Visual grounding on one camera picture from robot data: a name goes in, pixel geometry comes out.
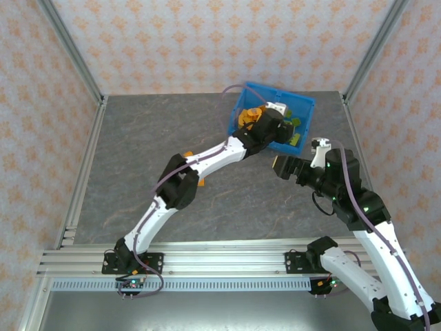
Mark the round orange lego piece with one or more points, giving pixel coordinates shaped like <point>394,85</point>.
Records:
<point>254,111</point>

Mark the small green lego brick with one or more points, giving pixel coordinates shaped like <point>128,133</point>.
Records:
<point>290,113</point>

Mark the long green lego plate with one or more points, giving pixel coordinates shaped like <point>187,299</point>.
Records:
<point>295,121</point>
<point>295,139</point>

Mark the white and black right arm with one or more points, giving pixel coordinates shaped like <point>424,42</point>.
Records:
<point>389,262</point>

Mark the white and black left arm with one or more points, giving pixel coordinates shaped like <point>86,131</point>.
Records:
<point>213,157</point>

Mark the blue divided plastic bin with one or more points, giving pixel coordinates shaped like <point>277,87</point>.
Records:
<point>303,103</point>

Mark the aluminium table side rail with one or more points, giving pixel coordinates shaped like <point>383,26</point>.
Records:
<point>351,120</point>
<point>93,138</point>

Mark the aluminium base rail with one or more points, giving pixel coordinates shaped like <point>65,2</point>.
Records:
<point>224,258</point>

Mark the aluminium frame post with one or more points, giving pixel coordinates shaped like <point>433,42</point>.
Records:
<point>74,55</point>
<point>375,51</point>

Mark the aluminium lower frame rail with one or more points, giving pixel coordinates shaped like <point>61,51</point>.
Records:
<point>34,307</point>

